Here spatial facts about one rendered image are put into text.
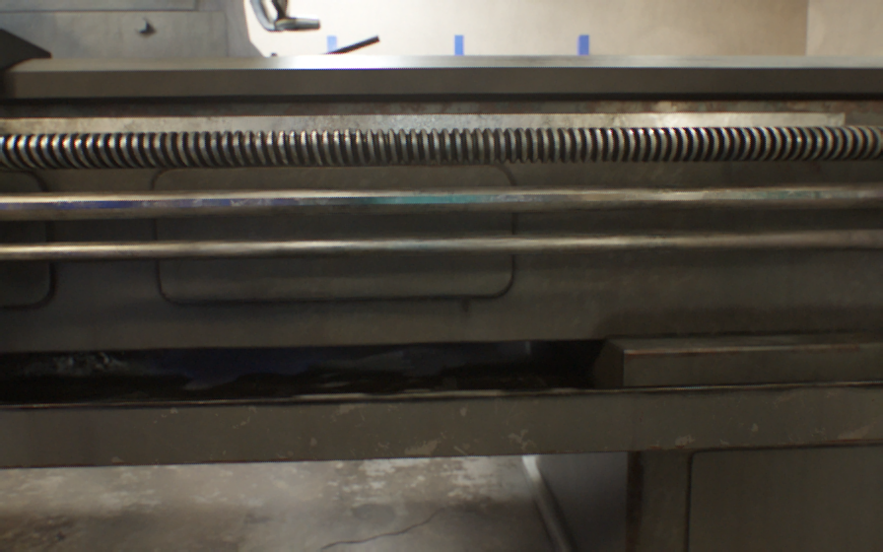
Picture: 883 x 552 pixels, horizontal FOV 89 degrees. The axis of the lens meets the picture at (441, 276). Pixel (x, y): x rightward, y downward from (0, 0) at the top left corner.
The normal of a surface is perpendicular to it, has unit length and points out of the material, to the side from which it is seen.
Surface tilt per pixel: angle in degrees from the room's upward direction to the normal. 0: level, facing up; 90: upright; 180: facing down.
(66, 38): 90
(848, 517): 90
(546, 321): 90
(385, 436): 90
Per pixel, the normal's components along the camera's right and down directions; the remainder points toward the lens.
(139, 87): 0.04, 0.08
